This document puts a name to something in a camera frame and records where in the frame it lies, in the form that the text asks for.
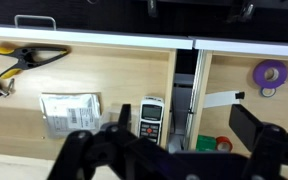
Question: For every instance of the red tape roll small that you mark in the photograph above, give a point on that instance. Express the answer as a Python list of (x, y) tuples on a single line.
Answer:
[(223, 144)]

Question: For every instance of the small blue tape roll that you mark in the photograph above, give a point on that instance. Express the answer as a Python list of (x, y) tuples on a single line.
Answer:
[(266, 92)]

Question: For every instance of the purple tape roll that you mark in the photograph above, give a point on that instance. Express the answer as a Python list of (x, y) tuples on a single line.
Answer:
[(270, 74)]

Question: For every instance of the white handheld meter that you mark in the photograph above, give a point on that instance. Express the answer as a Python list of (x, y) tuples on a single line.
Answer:
[(150, 118)]

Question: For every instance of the white strip with black clip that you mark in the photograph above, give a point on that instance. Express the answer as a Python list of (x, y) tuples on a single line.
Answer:
[(223, 98)]

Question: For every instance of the clear plastic bag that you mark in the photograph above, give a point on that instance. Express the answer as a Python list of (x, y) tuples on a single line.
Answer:
[(110, 116)]

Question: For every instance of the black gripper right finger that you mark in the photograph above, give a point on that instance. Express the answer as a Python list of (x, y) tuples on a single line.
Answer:
[(245, 125)]

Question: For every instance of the green tape roll small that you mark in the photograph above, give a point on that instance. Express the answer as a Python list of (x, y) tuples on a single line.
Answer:
[(205, 143)]

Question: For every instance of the silver foil packet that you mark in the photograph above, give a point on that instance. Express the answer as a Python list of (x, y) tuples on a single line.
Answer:
[(65, 113)]

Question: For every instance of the yellow black spring clamp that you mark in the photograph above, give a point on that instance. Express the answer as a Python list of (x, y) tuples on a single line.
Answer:
[(25, 59)]

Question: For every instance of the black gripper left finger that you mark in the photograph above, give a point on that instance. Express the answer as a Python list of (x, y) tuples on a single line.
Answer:
[(125, 116)]

